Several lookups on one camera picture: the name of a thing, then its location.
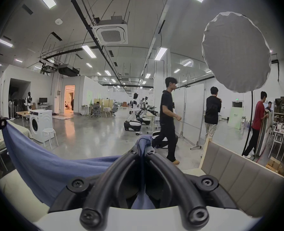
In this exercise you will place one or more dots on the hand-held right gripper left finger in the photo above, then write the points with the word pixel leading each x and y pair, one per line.
pixel 96 194

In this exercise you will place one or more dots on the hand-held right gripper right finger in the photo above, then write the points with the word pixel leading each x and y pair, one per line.
pixel 180 189

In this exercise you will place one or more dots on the blue garment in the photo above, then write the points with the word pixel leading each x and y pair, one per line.
pixel 48 167

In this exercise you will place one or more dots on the white humanoid robot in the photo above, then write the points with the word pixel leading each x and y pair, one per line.
pixel 133 114
pixel 29 101

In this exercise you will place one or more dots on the white washing machine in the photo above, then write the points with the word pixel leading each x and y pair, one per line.
pixel 39 125

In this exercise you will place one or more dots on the white round stool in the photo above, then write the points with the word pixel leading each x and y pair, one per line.
pixel 49 135

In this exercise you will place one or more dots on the desk with monitors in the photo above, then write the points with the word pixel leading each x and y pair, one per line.
pixel 45 103

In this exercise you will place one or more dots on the padded beige headboard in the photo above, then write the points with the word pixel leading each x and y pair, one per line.
pixel 240 177

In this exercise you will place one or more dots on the bed with beige sheet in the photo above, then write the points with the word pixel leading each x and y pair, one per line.
pixel 17 189

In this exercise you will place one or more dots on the brown carton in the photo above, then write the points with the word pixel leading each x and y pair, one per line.
pixel 276 166

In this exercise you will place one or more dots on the white table with clutter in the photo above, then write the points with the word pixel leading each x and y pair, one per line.
pixel 283 135

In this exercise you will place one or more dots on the round softbox lamp on stand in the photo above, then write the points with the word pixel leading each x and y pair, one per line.
pixel 235 52

